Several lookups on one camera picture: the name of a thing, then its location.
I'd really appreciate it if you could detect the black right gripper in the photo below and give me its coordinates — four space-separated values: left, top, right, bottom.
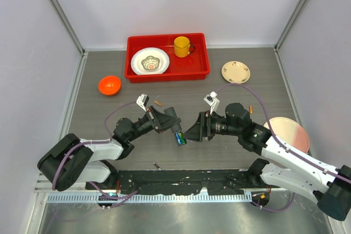
182 110 241 141

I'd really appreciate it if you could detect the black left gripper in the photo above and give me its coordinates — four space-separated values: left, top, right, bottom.
127 106 180 142

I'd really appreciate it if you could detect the black remote control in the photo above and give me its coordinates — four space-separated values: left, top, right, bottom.
164 107 186 146

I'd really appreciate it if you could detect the blue battery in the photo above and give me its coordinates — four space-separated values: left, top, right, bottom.
175 133 183 145

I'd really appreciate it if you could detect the green yellow battery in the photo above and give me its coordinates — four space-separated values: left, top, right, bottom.
178 132 186 145

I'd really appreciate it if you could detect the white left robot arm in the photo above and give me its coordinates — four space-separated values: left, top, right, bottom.
37 106 182 191

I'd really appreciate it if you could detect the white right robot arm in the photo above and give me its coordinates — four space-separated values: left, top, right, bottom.
184 103 350 221

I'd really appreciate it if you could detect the orange battery left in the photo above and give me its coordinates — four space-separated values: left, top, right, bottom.
154 100 162 106

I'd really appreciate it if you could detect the small patterned bowl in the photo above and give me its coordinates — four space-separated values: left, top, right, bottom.
141 55 160 71

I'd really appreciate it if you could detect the white paper plate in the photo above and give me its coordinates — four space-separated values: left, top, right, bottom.
131 48 170 75

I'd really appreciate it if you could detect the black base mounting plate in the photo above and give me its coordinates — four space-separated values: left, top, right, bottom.
98 169 268 196

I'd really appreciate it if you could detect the red plastic tray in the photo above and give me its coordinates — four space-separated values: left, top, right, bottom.
124 33 211 83

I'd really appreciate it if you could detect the orange plastic bowl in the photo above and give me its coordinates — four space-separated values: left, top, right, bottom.
98 76 121 96

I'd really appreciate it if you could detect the beige floral plate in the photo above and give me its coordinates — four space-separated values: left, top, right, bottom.
221 61 251 84

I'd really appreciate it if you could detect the yellow mug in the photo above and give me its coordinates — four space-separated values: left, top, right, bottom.
173 36 195 58

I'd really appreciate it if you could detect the pink plate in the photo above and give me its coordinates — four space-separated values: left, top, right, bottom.
269 117 310 153

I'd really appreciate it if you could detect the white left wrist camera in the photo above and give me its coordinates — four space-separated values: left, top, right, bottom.
136 94 149 111

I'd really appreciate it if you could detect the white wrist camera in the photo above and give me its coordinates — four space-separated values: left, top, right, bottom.
136 94 149 111
204 91 220 114

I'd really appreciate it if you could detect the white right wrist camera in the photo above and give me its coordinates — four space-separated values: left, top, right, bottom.
204 91 220 114

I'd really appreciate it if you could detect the white slotted cable duct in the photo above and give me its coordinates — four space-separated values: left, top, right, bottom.
46 191 252 206

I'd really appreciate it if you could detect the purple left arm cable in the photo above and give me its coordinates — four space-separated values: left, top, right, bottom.
51 101 139 210

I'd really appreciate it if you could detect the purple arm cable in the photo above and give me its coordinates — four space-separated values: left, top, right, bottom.
51 101 139 210
215 83 351 213

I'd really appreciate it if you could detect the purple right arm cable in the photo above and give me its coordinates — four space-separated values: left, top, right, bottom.
215 83 351 213

